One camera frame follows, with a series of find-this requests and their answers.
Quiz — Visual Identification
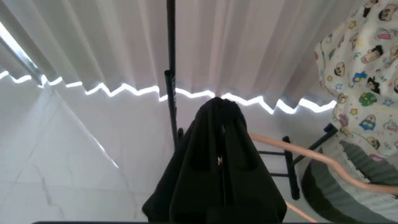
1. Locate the black clothes rack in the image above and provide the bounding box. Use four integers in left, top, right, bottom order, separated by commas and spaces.
164, 0, 338, 201

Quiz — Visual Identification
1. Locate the cream printed garment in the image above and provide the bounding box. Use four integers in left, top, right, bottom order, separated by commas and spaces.
313, 0, 398, 162

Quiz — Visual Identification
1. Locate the white laundry basket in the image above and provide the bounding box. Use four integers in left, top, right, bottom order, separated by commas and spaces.
300, 130, 398, 223

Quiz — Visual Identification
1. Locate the pink clothes hanger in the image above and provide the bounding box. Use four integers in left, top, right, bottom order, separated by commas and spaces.
248, 132, 398, 223

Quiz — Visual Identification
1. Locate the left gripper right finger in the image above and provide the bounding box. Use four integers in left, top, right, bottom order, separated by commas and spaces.
224, 119, 287, 222

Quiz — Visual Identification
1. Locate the black garment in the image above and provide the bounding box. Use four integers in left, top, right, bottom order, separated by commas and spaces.
142, 96, 249, 222

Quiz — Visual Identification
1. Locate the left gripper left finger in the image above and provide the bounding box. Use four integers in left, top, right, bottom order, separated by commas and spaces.
169, 118, 225, 222

